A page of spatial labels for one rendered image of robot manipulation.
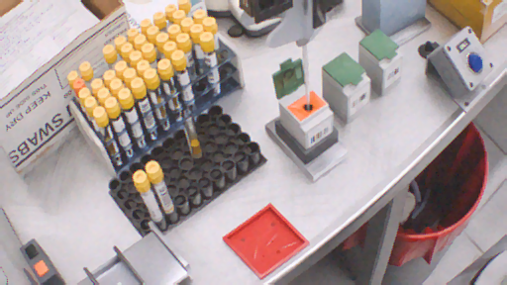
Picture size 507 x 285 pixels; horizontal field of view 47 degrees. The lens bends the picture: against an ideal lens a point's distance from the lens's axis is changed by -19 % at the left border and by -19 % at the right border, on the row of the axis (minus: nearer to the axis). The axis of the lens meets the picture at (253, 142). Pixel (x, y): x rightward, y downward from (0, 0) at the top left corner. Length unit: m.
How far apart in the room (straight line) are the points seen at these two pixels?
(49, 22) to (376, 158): 0.51
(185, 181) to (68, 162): 0.17
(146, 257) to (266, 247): 0.14
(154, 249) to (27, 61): 0.35
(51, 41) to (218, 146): 0.30
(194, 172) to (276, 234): 0.12
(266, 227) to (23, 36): 0.47
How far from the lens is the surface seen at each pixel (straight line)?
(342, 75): 0.81
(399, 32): 0.95
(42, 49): 0.94
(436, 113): 0.88
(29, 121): 0.85
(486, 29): 0.96
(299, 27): 0.62
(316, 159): 0.81
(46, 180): 0.88
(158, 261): 0.74
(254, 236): 0.78
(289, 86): 0.78
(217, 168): 0.80
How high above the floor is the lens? 1.58
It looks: 56 degrees down
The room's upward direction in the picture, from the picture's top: 8 degrees counter-clockwise
